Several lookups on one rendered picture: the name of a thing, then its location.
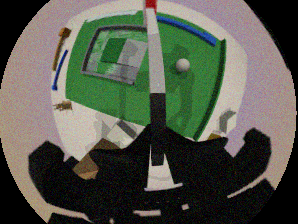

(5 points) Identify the white flat strip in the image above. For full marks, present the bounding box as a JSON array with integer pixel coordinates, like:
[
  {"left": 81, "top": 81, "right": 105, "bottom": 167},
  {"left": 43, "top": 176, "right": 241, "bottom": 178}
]
[{"left": 86, "top": 10, "right": 137, "bottom": 23}]

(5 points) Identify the green flat mat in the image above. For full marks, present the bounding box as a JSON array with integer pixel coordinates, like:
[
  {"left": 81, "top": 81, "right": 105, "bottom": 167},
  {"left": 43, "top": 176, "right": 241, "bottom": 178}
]
[{"left": 65, "top": 11, "right": 222, "bottom": 139}]

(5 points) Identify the white golf ball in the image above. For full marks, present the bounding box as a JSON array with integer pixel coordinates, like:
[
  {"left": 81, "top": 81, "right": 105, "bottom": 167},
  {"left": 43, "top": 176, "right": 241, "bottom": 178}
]
[{"left": 176, "top": 59, "right": 190, "bottom": 72}]

